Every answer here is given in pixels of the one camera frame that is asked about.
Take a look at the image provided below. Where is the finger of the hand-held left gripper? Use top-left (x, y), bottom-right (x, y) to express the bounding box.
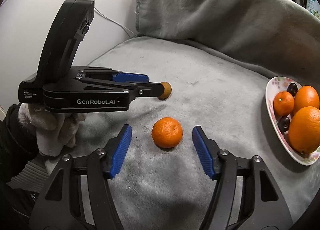
top-left (85, 82), bottom-right (164, 102)
top-left (75, 68), bottom-right (150, 84)

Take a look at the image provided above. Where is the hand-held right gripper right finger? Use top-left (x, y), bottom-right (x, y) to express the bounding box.
top-left (192, 125), bottom-right (293, 230)

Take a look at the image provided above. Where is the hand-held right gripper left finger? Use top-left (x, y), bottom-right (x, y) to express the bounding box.
top-left (29, 124), bottom-right (133, 230)

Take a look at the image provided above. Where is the small tan round fruit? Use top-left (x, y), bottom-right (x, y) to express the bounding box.
top-left (158, 82), bottom-right (172, 100)

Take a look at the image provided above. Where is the small mandarin orange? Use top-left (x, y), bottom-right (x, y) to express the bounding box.
top-left (273, 91), bottom-right (295, 117)
top-left (152, 117), bottom-right (183, 148)

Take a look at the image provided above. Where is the white floral plate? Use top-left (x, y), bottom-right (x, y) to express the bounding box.
top-left (265, 76), bottom-right (320, 166)

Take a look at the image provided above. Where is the dark plum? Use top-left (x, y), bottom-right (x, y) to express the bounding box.
top-left (286, 83), bottom-right (298, 97)
top-left (278, 116), bottom-right (291, 133)

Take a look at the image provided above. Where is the person's left forearm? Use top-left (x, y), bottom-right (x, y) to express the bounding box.
top-left (0, 103), bottom-right (63, 230)

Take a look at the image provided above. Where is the person's left hand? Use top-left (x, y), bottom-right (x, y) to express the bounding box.
top-left (19, 102), bottom-right (87, 157)

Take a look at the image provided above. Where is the grey fleece blanket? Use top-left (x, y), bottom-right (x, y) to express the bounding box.
top-left (40, 0), bottom-right (320, 230)

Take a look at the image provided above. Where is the large orange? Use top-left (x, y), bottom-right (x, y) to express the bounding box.
top-left (288, 106), bottom-right (320, 154)
top-left (293, 85), bottom-right (320, 115)

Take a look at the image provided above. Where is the floral curtain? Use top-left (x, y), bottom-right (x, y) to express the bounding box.
top-left (304, 0), bottom-right (320, 19)

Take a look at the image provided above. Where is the white cable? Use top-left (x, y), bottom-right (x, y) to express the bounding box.
top-left (70, 0), bottom-right (137, 37)

